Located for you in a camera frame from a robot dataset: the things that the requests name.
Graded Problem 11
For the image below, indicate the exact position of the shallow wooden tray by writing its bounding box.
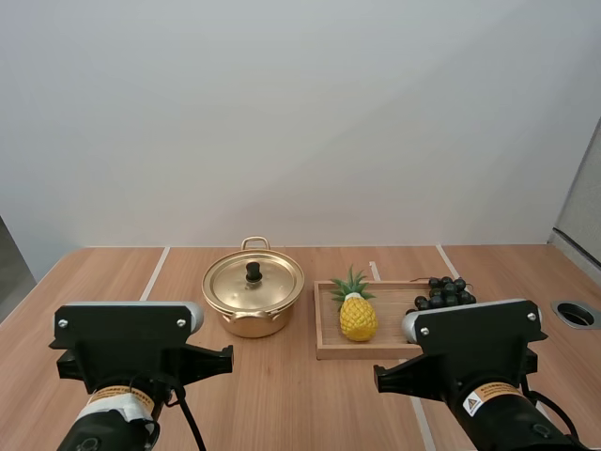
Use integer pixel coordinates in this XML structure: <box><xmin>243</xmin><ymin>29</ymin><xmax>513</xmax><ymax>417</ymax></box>
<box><xmin>313</xmin><ymin>279</ymin><xmax>436</xmax><ymax>362</ymax></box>

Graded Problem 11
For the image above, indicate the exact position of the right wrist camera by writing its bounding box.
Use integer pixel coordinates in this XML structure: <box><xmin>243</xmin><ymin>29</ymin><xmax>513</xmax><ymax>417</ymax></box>
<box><xmin>373</xmin><ymin>298</ymin><xmax>548</xmax><ymax>401</ymax></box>

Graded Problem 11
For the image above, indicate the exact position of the black cable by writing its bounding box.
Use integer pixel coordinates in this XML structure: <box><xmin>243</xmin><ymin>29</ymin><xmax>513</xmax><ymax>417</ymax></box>
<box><xmin>518</xmin><ymin>381</ymin><xmax>581</xmax><ymax>441</ymax></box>
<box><xmin>164</xmin><ymin>383</ymin><xmax>208</xmax><ymax>451</ymax></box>

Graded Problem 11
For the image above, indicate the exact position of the bunch of dark toy grapes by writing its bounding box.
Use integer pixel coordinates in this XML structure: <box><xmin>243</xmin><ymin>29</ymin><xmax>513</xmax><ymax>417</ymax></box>
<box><xmin>404</xmin><ymin>275</ymin><xmax>478</xmax><ymax>318</ymax></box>

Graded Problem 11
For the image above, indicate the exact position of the gold lid with black knob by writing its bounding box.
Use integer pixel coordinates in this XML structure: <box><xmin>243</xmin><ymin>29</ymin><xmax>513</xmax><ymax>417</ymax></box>
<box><xmin>202</xmin><ymin>248</ymin><xmax>305</xmax><ymax>316</ymax></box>

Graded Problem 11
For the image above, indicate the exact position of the gold pot with two handles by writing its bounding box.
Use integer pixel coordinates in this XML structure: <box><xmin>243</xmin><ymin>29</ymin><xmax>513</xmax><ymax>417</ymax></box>
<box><xmin>201</xmin><ymin>236</ymin><xmax>306</xmax><ymax>339</ymax></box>

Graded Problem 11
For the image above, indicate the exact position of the grey partition panel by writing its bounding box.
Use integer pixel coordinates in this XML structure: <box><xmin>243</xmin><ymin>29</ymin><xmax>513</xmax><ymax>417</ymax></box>
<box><xmin>546</xmin><ymin>116</ymin><xmax>601</xmax><ymax>303</ymax></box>

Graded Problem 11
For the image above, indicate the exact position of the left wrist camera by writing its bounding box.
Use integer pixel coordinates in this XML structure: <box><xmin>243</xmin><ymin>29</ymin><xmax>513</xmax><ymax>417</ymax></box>
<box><xmin>48</xmin><ymin>301</ymin><xmax>235</xmax><ymax>396</ymax></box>

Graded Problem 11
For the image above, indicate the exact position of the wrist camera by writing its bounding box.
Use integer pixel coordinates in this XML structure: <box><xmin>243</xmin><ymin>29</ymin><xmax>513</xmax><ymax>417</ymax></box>
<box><xmin>48</xmin><ymin>301</ymin><xmax>235</xmax><ymax>396</ymax></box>
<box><xmin>373</xmin><ymin>298</ymin><xmax>548</xmax><ymax>401</ymax></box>

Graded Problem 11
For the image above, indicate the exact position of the yellow toy pineapple green crown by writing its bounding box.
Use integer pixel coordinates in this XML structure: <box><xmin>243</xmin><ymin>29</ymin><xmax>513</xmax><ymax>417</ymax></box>
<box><xmin>329</xmin><ymin>264</ymin><xmax>379</xmax><ymax>343</ymax></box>

